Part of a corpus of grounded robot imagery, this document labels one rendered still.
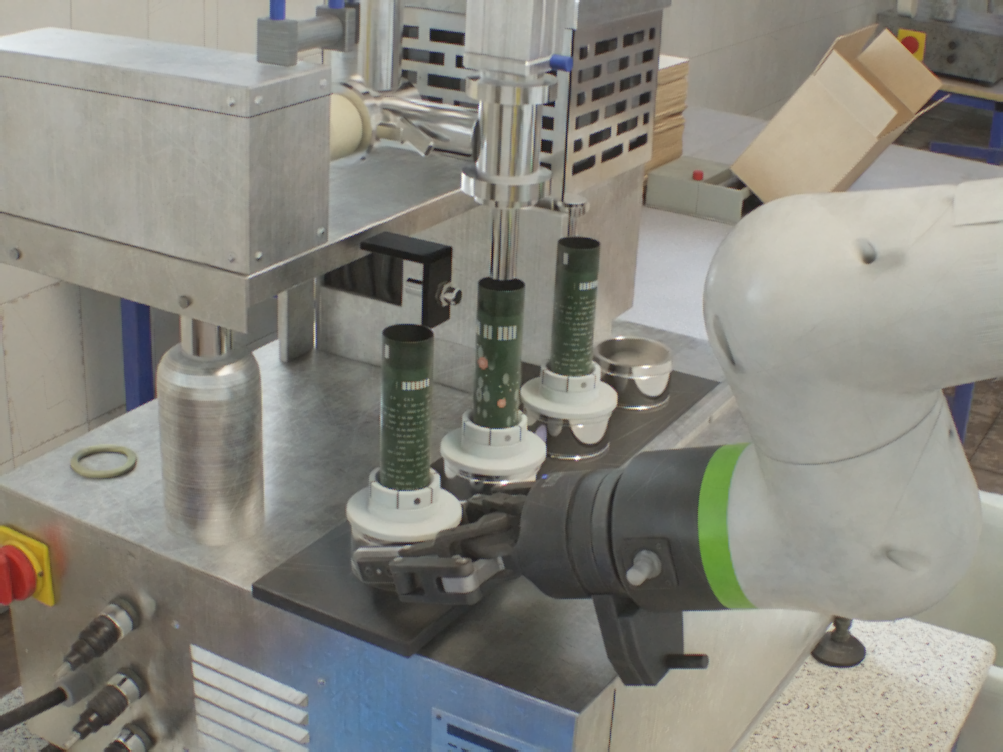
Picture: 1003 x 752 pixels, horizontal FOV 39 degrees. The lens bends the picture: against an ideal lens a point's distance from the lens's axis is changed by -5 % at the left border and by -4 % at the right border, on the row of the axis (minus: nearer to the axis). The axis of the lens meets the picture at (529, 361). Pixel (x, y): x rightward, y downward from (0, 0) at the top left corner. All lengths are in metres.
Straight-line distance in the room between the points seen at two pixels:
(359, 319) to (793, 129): 1.51
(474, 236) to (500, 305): 0.22
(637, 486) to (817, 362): 0.17
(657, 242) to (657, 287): 0.23
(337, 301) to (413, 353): 0.41
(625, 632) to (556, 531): 0.07
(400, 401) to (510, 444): 0.13
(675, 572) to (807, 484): 0.11
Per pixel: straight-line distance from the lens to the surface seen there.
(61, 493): 1.08
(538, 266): 1.15
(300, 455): 1.12
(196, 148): 0.90
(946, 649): 1.48
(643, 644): 0.86
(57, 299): 2.78
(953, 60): 5.24
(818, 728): 1.33
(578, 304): 1.06
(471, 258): 1.18
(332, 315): 1.29
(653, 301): 2.28
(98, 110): 0.95
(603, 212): 1.23
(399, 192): 1.07
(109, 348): 2.91
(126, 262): 0.96
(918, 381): 0.69
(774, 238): 0.69
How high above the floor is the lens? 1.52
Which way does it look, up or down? 22 degrees down
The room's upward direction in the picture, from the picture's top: 3 degrees clockwise
